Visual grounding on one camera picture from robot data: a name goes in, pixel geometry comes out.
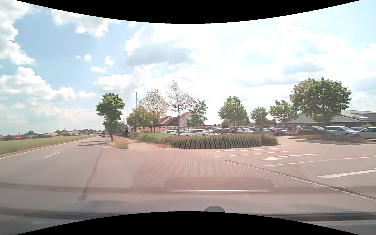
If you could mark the row of parked cars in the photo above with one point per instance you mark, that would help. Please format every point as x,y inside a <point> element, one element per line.
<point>375,133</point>

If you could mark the reddish paved pavement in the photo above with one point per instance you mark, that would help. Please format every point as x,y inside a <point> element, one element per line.
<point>175,166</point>

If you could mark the red-roofed building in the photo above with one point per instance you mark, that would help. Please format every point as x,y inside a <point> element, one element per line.
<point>175,122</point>

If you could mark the green tree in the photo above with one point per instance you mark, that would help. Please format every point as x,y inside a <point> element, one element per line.
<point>110,109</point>

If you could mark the kerbed planted island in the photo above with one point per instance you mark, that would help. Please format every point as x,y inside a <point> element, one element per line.
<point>331,138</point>

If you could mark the grey asphalt road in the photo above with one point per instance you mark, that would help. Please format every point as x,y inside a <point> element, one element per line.
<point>44,169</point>

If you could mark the row of distant buildings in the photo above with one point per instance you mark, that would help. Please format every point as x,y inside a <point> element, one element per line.
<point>51,133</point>

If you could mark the lamp post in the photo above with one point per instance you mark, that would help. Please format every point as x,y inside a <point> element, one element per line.
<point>136,111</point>

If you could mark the low grey-roofed building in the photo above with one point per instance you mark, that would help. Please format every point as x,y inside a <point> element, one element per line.
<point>364,118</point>

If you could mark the grass field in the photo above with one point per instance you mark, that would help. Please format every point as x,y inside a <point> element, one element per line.
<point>18,145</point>

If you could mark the dry grass verge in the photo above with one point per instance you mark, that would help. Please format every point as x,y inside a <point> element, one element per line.
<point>121,143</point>

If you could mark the car's own bonnet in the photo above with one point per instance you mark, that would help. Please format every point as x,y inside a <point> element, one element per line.
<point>109,204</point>

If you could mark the low green hedge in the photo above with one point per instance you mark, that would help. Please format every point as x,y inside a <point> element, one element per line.
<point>214,141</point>

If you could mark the road markings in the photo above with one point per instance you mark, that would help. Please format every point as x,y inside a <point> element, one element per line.
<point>354,172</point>

